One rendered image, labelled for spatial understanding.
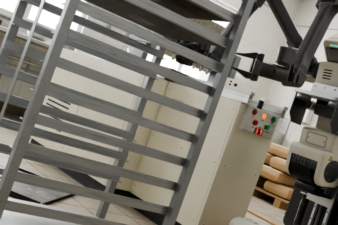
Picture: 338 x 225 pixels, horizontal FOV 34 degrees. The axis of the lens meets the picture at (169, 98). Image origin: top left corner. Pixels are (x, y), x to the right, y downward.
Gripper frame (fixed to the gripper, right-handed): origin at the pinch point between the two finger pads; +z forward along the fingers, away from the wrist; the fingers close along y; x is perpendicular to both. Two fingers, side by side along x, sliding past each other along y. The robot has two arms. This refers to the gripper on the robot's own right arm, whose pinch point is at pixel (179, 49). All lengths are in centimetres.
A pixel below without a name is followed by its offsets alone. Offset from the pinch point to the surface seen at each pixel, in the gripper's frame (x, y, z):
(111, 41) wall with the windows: 288, -17, -381
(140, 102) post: 7.1, 25.7, 7.1
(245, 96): -6, 9, -80
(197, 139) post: -32, 31, 30
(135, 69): 10.1, 13.1, 13.2
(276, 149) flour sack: 77, 55, -498
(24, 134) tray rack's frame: -2, 41, 83
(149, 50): 8.3, 4.4, 10.0
